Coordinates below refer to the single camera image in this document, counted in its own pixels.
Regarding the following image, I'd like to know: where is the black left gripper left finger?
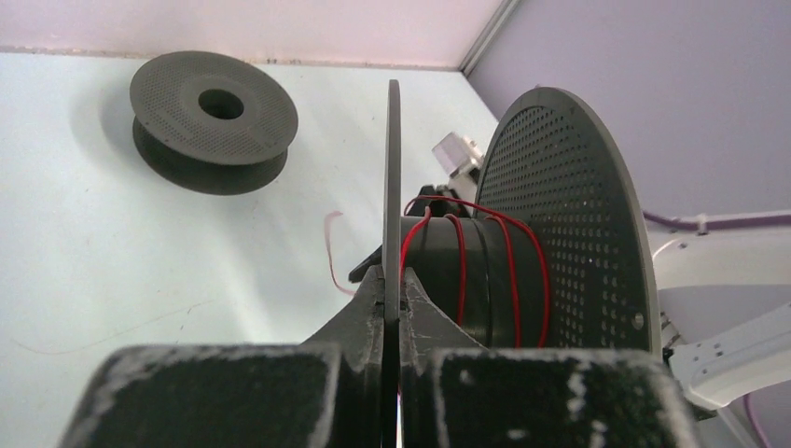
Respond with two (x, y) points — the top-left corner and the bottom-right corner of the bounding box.
(60, 266), (384, 447)

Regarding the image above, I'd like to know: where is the right aluminium frame post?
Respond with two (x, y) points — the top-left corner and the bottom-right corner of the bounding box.
(458, 0), (523, 77)

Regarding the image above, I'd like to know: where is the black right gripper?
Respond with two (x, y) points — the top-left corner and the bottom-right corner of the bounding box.
(348, 185), (471, 284)

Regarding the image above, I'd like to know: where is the dark grey spool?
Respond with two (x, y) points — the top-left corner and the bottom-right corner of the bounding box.
(129, 50), (298, 195)
(381, 81), (661, 361)

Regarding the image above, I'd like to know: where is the red wire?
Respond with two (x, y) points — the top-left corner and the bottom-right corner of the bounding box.
(324, 195), (552, 397)

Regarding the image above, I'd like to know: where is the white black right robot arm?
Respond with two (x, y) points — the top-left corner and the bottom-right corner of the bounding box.
(399, 181), (790, 411)

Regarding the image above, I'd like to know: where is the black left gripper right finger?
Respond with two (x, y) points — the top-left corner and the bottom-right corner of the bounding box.
(400, 270), (701, 447)

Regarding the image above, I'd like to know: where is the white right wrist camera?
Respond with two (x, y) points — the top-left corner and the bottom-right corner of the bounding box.
(431, 133), (484, 202)

